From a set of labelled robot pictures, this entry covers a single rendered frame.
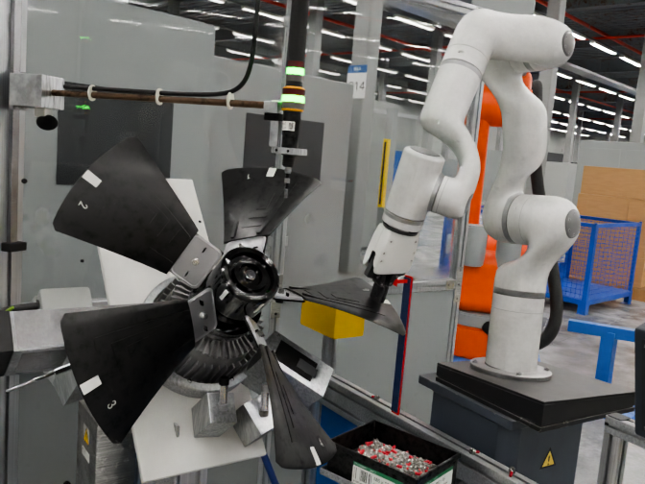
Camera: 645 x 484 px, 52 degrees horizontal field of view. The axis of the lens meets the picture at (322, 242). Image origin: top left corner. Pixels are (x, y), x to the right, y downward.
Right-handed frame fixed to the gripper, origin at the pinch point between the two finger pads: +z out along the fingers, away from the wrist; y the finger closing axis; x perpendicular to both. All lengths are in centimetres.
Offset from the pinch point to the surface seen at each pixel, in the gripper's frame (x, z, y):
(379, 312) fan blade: 5.1, 1.8, 3.2
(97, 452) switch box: -18, 48, 48
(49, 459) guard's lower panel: -54, 81, 47
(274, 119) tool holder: -15.7, -30.3, 25.4
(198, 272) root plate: -9.4, -0.9, 38.0
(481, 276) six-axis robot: -191, 110, -286
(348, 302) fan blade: 2.0, 0.9, 9.3
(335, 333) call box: -20.1, 24.3, -9.7
